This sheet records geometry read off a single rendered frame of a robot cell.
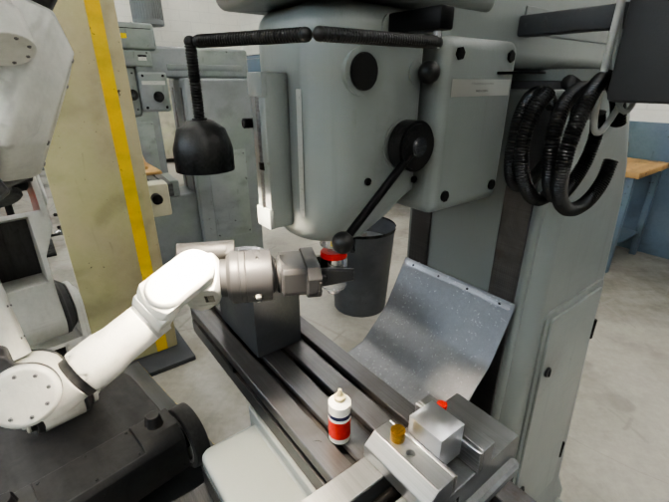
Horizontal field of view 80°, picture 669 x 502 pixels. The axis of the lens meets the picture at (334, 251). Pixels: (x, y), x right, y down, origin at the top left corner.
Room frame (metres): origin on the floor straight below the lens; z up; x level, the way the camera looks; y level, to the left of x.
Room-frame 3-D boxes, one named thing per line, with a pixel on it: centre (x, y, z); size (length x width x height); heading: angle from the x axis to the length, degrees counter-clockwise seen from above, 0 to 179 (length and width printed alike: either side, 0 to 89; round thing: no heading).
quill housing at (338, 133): (0.64, 0.00, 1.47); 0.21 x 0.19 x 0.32; 37
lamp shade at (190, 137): (0.51, 0.16, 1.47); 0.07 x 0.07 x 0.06
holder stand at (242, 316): (0.88, 0.20, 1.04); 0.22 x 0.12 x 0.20; 37
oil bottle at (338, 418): (0.54, -0.01, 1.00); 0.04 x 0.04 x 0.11
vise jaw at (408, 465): (0.41, -0.11, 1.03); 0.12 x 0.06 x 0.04; 37
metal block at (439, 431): (0.44, -0.15, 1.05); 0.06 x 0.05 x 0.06; 37
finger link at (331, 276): (0.61, 0.00, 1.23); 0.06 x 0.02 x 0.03; 102
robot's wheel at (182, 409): (0.95, 0.47, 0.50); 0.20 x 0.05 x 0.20; 46
